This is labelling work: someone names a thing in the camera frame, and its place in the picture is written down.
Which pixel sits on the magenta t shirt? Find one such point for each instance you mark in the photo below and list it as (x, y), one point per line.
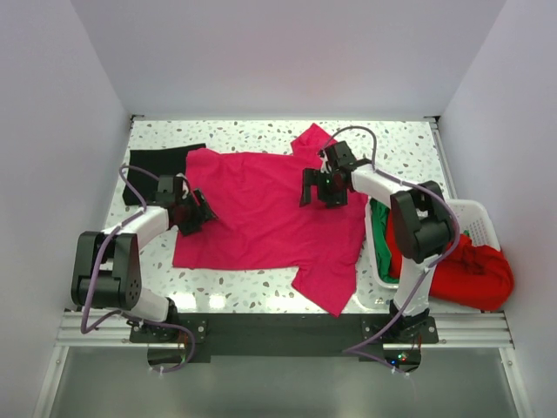
(261, 225)

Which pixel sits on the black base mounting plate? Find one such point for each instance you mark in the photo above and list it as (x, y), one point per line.
(200, 337)

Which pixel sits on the aluminium frame rail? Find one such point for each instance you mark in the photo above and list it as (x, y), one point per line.
(455, 330)

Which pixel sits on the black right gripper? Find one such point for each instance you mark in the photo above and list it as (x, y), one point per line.
(314, 177)

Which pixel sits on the white plastic laundry basket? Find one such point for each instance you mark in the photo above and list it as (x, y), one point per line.
(473, 220)

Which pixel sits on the green t shirt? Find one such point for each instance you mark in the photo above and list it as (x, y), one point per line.
(388, 257)

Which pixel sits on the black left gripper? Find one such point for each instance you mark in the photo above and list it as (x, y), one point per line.
(202, 214)

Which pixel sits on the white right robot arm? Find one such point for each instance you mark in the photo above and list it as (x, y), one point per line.
(425, 227)

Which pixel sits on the folded black t shirt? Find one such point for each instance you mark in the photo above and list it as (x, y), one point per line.
(160, 162)

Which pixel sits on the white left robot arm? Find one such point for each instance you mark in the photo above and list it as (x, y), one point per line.
(107, 271)

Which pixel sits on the red t shirt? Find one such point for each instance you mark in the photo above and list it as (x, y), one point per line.
(474, 276)

